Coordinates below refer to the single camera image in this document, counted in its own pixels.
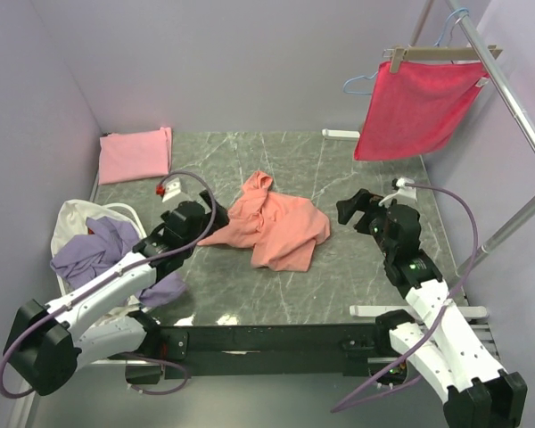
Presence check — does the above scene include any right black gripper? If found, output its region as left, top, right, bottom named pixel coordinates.
left=335, top=189, right=394, bottom=258

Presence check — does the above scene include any salmon orange t shirt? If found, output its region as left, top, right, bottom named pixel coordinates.
left=198, top=170, right=331, bottom=272

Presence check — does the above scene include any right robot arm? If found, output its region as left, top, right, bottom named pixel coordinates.
left=333, top=181, right=528, bottom=427

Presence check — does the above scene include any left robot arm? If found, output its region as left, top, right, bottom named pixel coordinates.
left=1, top=190, right=228, bottom=396

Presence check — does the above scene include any folded pink t shirt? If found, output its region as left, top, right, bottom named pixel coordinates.
left=98, top=128, right=173, bottom=185

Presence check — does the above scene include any lavender purple t shirt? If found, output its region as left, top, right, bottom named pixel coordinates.
left=50, top=216, right=187, bottom=308

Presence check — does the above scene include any red microfiber towel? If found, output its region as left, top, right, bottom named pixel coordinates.
left=353, top=62, right=490, bottom=161

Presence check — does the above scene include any black base beam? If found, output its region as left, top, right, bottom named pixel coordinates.
left=128, top=323, right=397, bottom=376

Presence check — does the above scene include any white laundry basket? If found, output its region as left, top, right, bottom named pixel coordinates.
left=56, top=203, right=146, bottom=295

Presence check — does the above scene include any white t shirt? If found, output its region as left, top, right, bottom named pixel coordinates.
left=50, top=199, right=115, bottom=256

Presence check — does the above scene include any wooden clip hanger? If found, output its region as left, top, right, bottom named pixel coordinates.
left=383, top=45, right=481, bottom=73

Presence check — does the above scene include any metal clothes rack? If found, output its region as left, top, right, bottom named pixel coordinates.
left=315, top=1, right=535, bottom=338

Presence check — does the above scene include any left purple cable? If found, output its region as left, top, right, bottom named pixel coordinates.
left=0, top=171, right=218, bottom=400

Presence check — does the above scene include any purple cable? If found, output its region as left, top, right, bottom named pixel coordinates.
left=329, top=180, right=479, bottom=414
left=0, top=171, right=218, bottom=400

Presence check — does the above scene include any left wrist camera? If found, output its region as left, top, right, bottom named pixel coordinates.
left=156, top=177, right=187, bottom=204

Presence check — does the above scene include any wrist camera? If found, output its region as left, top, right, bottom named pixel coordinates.
left=156, top=177, right=187, bottom=204
left=378, top=177, right=417, bottom=207

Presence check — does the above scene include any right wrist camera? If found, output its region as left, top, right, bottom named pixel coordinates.
left=378, top=177, right=417, bottom=207

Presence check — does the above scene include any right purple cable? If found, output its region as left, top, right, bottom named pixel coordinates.
left=329, top=180, right=479, bottom=414

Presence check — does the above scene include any blue wire hanger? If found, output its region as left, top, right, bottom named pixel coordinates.
left=342, top=7, right=469, bottom=96

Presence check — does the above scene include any aluminium rail frame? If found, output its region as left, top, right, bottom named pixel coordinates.
left=368, top=325, right=500, bottom=363

